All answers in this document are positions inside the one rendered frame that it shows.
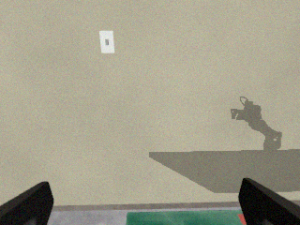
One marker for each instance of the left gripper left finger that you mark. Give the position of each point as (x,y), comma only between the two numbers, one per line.
(32,207)

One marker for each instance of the green flat mat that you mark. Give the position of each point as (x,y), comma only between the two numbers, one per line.
(212,217)

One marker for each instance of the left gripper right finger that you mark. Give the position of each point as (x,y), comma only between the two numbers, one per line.
(262,206)

